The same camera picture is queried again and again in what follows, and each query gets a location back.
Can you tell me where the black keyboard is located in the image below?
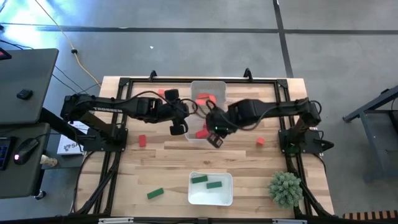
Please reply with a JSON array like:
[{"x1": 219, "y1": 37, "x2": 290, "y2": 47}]
[{"x1": 0, "y1": 136, "x2": 14, "y2": 171}]

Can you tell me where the small black device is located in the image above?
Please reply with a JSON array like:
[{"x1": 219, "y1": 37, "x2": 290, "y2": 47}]
[{"x1": 16, "y1": 88, "x2": 34, "y2": 101}]

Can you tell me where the orange black striped bar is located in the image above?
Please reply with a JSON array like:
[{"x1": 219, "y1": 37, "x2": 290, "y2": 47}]
[{"x1": 343, "y1": 210, "x2": 398, "y2": 221}]

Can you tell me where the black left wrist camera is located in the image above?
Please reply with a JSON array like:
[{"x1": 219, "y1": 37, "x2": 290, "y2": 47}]
[{"x1": 164, "y1": 88, "x2": 180, "y2": 101}]

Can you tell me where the black floor cable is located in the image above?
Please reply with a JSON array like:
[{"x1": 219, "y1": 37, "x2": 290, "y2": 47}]
[{"x1": 0, "y1": 39, "x2": 102, "y2": 95}]

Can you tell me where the silver metal bracket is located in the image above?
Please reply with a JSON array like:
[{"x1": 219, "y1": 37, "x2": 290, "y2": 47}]
[
  {"x1": 272, "y1": 218, "x2": 308, "y2": 224},
  {"x1": 98, "y1": 217, "x2": 134, "y2": 224}
]

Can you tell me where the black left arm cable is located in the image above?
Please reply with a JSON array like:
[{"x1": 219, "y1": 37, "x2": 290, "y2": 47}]
[{"x1": 124, "y1": 90, "x2": 200, "y2": 116}]

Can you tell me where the black desk support beam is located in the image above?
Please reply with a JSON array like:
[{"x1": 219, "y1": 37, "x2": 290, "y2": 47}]
[{"x1": 39, "y1": 107, "x2": 88, "y2": 144}]

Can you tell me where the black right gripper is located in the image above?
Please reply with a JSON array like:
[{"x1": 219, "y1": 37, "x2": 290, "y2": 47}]
[{"x1": 205, "y1": 107, "x2": 238, "y2": 149}]

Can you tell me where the green artificial plant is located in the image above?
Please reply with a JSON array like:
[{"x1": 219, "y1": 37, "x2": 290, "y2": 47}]
[{"x1": 267, "y1": 171, "x2": 304, "y2": 210}]

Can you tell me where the white plastic container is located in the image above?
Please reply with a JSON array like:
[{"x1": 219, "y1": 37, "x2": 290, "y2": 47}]
[{"x1": 187, "y1": 171, "x2": 234, "y2": 207}]

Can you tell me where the clear plastic container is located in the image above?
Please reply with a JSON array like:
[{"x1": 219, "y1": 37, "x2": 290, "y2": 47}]
[
  {"x1": 184, "y1": 113, "x2": 226, "y2": 145},
  {"x1": 190, "y1": 80, "x2": 229, "y2": 110}
]

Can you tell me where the dark grey desk top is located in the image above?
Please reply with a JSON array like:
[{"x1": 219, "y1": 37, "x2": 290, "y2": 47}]
[
  {"x1": 0, "y1": 48, "x2": 60, "y2": 125},
  {"x1": 0, "y1": 122, "x2": 51, "y2": 199}
]

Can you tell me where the black computer mouse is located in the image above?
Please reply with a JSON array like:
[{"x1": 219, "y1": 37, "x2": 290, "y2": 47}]
[{"x1": 12, "y1": 138, "x2": 40, "y2": 166}]

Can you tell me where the black aluminium table frame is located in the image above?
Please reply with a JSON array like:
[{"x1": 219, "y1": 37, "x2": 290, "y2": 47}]
[{"x1": 68, "y1": 76, "x2": 336, "y2": 224}]

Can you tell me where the white printed sheet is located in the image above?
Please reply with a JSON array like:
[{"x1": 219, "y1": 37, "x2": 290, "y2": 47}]
[{"x1": 57, "y1": 120, "x2": 91, "y2": 156}]

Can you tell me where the yellow extension cable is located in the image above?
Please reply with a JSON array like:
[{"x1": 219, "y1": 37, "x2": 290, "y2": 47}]
[{"x1": 33, "y1": 0, "x2": 103, "y2": 88}]

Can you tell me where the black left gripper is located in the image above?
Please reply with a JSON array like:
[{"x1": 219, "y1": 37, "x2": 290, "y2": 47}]
[{"x1": 160, "y1": 99, "x2": 191, "y2": 136}]

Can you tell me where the dark metal stand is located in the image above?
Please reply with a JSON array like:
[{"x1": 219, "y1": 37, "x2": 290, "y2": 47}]
[{"x1": 343, "y1": 84, "x2": 398, "y2": 183}]

